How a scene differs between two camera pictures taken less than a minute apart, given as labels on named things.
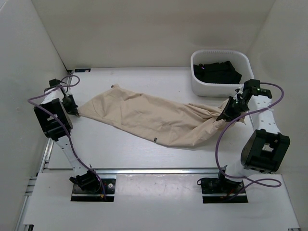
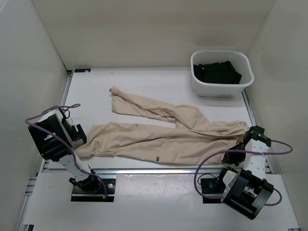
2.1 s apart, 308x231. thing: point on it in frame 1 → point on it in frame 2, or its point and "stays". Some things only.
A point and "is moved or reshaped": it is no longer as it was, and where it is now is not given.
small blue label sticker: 82,70 stays
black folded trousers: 223,72 stays
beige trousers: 159,119 is moved or reshaped
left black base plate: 106,192 stays
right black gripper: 227,114 → 232,159
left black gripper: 72,109 → 78,135
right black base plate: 218,191 stays
